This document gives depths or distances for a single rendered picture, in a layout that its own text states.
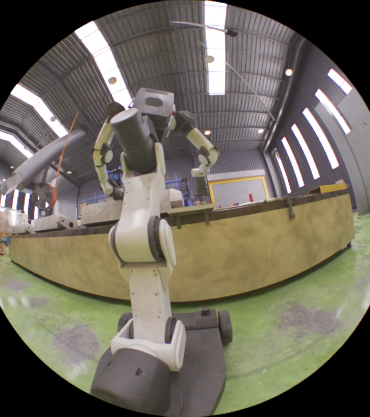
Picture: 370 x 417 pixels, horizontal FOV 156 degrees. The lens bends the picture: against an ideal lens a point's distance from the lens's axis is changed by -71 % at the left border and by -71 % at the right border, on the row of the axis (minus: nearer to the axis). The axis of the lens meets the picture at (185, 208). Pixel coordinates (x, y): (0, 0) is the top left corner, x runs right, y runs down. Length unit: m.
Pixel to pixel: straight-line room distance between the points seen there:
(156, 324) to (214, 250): 0.71
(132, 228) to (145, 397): 0.42
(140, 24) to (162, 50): 2.17
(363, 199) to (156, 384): 5.71
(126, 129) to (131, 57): 9.09
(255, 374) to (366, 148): 5.55
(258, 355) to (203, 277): 0.68
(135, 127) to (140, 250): 0.38
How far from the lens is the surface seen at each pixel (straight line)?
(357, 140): 5.76
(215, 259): 1.03
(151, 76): 9.59
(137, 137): 0.49
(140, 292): 0.45
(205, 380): 0.52
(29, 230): 3.26
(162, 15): 9.16
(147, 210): 0.41
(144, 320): 0.48
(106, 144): 0.85
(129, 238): 0.39
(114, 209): 1.26
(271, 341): 0.85
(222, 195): 11.91
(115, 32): 9.46
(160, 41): 9.34
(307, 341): 0.86
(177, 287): 1.10
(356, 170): 5.68
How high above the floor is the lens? 0.63
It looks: 11 degrees up
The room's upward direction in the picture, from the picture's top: 8 degrees counter-clockwise
